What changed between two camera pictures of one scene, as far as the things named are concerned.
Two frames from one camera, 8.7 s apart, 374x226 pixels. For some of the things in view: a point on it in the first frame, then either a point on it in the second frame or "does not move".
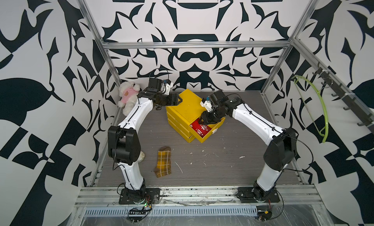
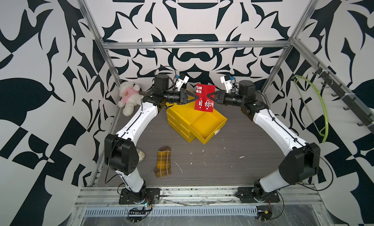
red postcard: x=202 y=130 → x=204 y=103
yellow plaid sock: x=163 y=166 does not move
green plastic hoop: x=326 y=139 does not move
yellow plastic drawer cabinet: x=183 y=119 does not move
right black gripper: x=206 y=119 → x=218 y=100
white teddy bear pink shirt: x=128 y=91 does not move
